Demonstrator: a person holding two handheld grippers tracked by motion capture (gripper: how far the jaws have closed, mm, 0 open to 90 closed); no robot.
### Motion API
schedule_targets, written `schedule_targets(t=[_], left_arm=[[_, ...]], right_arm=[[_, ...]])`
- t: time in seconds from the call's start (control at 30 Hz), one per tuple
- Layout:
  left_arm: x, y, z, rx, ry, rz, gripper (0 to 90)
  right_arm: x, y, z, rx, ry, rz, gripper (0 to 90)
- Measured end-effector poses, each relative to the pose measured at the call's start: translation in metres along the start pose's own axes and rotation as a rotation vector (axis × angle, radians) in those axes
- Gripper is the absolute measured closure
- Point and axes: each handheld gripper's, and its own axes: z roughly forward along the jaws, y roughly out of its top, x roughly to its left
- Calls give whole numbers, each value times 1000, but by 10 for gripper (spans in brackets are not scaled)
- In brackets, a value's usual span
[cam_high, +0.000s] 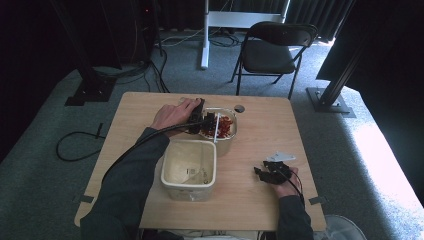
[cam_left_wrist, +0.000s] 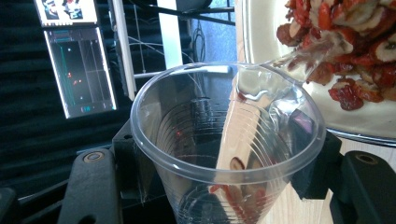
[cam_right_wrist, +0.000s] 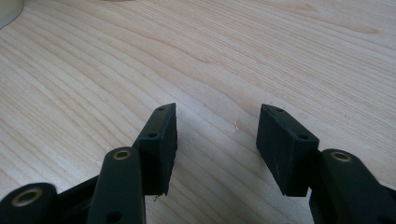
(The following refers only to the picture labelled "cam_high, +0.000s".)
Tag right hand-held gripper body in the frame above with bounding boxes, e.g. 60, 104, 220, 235
262, 151, 298, 185

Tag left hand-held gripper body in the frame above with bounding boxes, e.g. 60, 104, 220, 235
186, 97, 210, 135

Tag white plastic spoon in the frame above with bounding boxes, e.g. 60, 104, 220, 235
213, 112, 222, 144

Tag clear container of red chilies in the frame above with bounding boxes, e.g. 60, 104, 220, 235
198, 106, 239, 158

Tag cream plastic container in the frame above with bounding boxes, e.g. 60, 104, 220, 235
160, 138, 218, 202

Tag person's right hand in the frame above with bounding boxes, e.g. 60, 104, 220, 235
270, 166, 302, 199

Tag person's left hand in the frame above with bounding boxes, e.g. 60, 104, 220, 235
150, 97, 203, 138

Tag grey tape strip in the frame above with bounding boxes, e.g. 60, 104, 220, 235
308, 195, 328, 206
72, 194, 95, 205

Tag black folding chair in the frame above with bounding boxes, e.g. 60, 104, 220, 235
229, 21, 319, 100

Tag round grey bin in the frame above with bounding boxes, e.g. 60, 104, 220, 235
313, 214, 369, 240

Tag black slanted metal stand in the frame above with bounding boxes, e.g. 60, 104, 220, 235
305, 33, 366, 118

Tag dark curtain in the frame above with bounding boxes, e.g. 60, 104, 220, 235
286, 0, 356, 43

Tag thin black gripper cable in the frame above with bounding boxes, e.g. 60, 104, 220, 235
285, 169, 306, 206

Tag thick black gripper cable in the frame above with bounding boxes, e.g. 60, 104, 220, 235
100, 120, 205, 184

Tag bundle of floor cables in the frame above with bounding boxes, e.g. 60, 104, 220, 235
93, 29, 244, 94

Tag white metal desk frame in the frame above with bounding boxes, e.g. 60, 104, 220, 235
200, 0, 290, 71

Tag black stand with base plate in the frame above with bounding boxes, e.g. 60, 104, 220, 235
49, 0, 118, 108

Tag black cable loop on floor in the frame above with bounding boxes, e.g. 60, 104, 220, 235
55, 122, 108, 163

